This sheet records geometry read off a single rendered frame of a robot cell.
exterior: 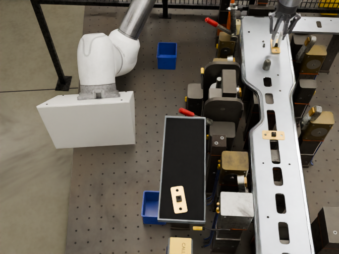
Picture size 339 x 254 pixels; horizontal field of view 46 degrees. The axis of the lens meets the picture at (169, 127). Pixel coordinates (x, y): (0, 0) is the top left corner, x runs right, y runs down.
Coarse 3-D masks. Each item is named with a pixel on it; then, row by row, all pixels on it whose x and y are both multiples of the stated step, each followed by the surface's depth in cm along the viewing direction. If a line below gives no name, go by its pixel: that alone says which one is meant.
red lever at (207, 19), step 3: (207, 18) 164; (207, 21) 164; (210, 21) 164; (213, 21) 164; (210, 24) 165; (213, 24) 165; (216, 24) 165; (219, 24) 167; (216, 27) 166; (219, 27) 166; (222, 27) 167; (222, 30) 168; (225, 30) 168; (228, 30) 168; (228, 33) 169
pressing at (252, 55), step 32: (256, 32) 180; (256, 64) 169; (288, 64) 169; (288, 96) 160; (256, 128) 151; (288, 128) 151; (256, 160) 143; (288, 160) 143; (256, 192) 136; (288, 192) 137; (256, 224) 130; (288, 224) 130
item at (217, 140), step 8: (216, 136) 137; (224, 136) 137; (216, 144) 136; (224, 144) 136; (216, 152) 138; (216, 160) 144; (208, 168) 153; (216, 168) 149; (208, 176) 155; (208, 184) 161; (208, 192) 167
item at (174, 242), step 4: (172, 240) 111; (176, 240) 111; (180, 240) 111; (184, 240) 111; (188, 240) 111; (172, 244) 111; (176, 244) 111; (180, 244) 111; (184, 244) 111; (188, 244) 111; (172, 248) 110; (176, 248) 110; (180, 248) 110; (184, 248) 110; (188, 248) 110; (172, 252) 109; (176, 252) 109; (180, 252) 109; (184, 252) 109; (188, 252) 109
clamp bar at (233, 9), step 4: (232, 4) 158; (228, 8) 159; (232, 8) 157; (236, 8) 158; (240, 8) 157; (232, 12) 158; (232, 16) 160; (232, 20) 162; (232, 24) 163; (232, 28) 165; (232, 32) 167; (236, 32) 167
